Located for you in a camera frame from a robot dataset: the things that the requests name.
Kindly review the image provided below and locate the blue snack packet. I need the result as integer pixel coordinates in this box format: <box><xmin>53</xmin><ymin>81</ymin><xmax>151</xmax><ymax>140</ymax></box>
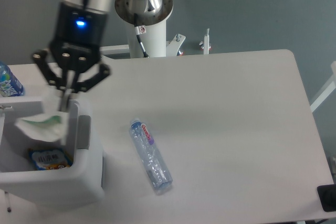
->
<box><xmin>28</xmin><ymin>148</ymin><xmax>73</xmax><ymax>170</ymax></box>

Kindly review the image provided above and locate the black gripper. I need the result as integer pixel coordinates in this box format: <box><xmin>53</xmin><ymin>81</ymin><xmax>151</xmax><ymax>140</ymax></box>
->
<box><xmin>31</xmin><ymin>2</ymin><xmax>111</xmax><ymax>113</ymax></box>

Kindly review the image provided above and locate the black device at table edge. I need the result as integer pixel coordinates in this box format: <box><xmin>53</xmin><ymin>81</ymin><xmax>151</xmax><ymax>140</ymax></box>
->
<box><xmin>317</xmin><ymin>184</ymin><xmax>336</xmax><ymax>212</ymax></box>

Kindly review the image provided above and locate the white frame bar right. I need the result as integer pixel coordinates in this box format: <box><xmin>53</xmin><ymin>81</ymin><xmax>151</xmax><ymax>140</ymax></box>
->
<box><xmin>310</xmin><ymin>61</ymin><xmax>335</xmax><ymax>113</ymax></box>

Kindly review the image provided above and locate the white trash can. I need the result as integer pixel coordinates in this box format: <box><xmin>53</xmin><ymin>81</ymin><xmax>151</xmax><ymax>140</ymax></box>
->
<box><xmin>1</xmin><ymin>97</ymin><xmax>104</xmax><ymax>206</ymax></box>

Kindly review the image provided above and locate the clear plastic bottle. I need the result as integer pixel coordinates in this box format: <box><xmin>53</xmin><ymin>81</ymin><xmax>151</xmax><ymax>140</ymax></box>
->
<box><xmin>129</xmin><ymin>118</ymin><xmax>173</xmax><ymax>194</ymax></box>

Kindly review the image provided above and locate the white pedestal foot bracket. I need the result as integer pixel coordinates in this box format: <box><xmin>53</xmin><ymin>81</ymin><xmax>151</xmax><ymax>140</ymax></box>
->
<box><xmin>101</xmin><ymin>28</ymin><xmax>212</xmax><ymax>57</ymax></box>

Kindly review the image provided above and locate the white paper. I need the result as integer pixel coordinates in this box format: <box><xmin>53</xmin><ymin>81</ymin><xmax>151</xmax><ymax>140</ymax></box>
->
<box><xmin>14</xmin><ymin>87</ymin><xmax>70</xmax><ymax>145</ymax></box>

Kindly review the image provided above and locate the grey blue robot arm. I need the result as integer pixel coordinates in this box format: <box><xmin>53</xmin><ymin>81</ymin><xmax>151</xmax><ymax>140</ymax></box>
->
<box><xmin>32</xmin><ymin>0</ymin><xmax>163</xmax><ymax>112</ymax></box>

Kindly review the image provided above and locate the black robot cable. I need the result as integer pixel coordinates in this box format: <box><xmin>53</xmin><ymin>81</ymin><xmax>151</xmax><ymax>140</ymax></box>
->
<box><xmin>133</xmin><ymin>13</ymin><xmax>150</xmax><ymax>58</ymax></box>

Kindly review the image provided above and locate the blue labelled water bottle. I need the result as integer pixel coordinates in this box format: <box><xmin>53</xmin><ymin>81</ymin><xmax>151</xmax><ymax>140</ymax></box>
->
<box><xmin>1</xmin><ymin>62</ymin><xmax>25</xmax><ymax>97</ymax></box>

